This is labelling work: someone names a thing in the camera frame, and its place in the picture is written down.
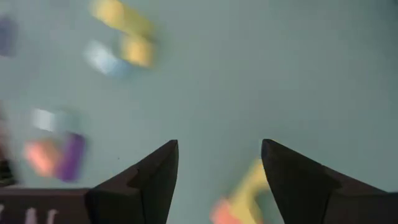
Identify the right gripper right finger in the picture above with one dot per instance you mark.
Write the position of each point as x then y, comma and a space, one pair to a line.
304, 193

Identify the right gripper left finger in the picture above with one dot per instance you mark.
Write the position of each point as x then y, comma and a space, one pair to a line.
146, 193

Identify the long yellow block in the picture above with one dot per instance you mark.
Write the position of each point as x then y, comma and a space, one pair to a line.
245, 193
118, 15

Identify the short orange block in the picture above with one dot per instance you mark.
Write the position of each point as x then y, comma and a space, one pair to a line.
42, 157
222, 214

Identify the purple rectangular block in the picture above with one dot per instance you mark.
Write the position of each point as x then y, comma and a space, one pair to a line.
7, 37
71, 157

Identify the teal cube block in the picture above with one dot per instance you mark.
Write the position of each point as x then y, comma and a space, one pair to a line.
46, 119
104, 59

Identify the yellow cube block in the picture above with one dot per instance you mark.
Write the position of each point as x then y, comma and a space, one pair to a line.
136, 51

